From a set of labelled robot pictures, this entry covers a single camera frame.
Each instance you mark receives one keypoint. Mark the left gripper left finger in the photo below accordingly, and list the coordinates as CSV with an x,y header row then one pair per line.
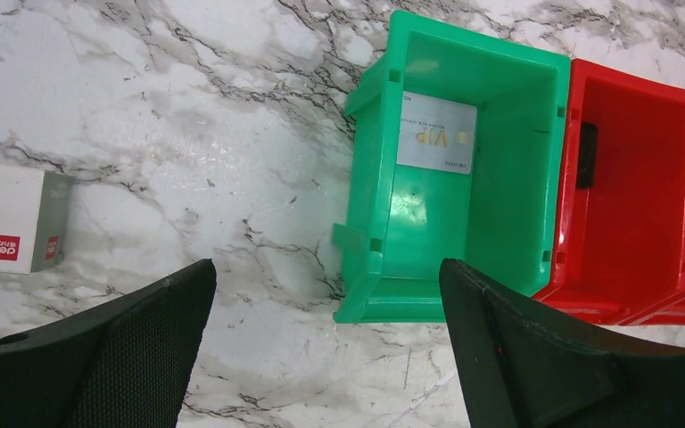
x,y
124,363

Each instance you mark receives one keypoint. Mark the green plastic bin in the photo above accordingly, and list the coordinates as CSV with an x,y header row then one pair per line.
x,y
403,222

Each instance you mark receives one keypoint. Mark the white red small box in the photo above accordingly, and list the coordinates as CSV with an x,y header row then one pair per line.
x,y
34,212

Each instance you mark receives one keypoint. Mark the red double bin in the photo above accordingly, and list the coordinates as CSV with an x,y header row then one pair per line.
x,y
619,249

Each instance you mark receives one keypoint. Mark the black card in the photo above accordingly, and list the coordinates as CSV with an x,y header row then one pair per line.
x,y
587,156

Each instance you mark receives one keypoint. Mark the silver VIP card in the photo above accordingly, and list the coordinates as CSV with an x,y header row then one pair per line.
x,y
436,134

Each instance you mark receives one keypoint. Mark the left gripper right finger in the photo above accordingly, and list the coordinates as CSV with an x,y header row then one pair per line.
x,y
521,363

